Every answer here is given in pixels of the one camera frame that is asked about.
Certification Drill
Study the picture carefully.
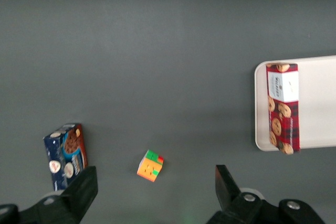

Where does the blue chocolate cookie box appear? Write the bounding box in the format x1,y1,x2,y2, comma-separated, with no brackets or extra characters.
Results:
43,123,89,191

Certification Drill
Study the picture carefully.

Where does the red tartan cookie box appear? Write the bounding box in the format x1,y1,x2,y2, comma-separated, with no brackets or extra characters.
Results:
265,62,301,155

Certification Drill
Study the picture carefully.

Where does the pale pink plastic tray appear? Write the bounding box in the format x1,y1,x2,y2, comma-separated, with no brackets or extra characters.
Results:
254,55,336,152

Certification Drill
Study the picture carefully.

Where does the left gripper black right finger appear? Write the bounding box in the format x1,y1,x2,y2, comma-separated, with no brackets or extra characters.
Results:
206,164,327,224

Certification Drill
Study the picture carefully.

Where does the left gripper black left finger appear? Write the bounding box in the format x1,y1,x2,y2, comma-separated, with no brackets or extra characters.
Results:
0,165,99,224

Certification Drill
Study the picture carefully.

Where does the orange green puzzle cube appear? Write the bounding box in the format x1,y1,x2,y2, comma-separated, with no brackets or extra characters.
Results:
136,149,164,183

